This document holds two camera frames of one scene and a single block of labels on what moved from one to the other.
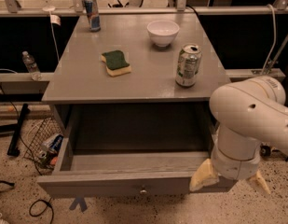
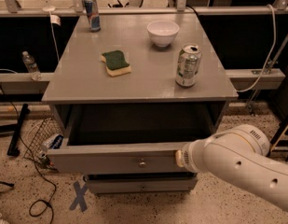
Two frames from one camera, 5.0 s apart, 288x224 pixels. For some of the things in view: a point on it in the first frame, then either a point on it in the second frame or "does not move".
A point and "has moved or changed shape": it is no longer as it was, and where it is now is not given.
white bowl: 162,32 does not move
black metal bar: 13,149 does not move
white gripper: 235,167 to 188,157
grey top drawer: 132,150 has moved or changed shape
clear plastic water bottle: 32,66 does not move
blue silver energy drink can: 93,15 does not move
